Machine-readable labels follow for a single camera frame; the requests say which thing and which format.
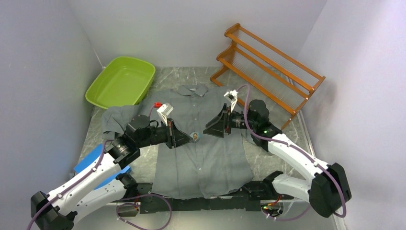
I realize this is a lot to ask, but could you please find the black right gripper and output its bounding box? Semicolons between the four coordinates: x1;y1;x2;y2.
203;103;257;138

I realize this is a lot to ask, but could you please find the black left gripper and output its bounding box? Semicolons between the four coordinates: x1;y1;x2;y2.
137;117;193;149

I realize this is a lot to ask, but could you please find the grey button-up shirt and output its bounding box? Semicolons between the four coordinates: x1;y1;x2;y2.
101;84;254;199

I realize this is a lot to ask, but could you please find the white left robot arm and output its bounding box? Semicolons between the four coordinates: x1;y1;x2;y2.
27;115;193;230

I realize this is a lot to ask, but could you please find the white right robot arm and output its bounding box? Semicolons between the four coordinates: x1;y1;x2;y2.
203;100;352;218

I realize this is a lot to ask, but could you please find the green plastic tub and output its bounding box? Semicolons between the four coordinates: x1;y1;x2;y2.
85;56;156;109

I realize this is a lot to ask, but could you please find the blue flat pad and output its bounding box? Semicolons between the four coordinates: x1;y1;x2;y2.
73;143;132;190

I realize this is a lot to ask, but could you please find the orange wooden rack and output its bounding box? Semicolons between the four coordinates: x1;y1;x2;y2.
210;23;325;129

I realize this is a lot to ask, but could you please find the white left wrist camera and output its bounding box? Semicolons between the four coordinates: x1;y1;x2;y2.
154;102;174;126

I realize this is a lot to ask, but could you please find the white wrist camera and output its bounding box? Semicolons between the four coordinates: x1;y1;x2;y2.
154;102;174;126
224;90;238;112

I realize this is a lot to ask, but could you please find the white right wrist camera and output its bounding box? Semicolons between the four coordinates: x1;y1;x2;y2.
224;90;238;112

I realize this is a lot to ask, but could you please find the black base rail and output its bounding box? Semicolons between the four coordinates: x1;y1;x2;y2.
123;181;293;214

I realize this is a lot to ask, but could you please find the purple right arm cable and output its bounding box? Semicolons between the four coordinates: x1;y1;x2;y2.
236;84;348;222

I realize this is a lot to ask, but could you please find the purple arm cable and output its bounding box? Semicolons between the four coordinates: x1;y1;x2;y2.
25;104;172;230
236;84;348;222

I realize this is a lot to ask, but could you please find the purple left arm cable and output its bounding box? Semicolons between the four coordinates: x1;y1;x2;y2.
25;104;172;230

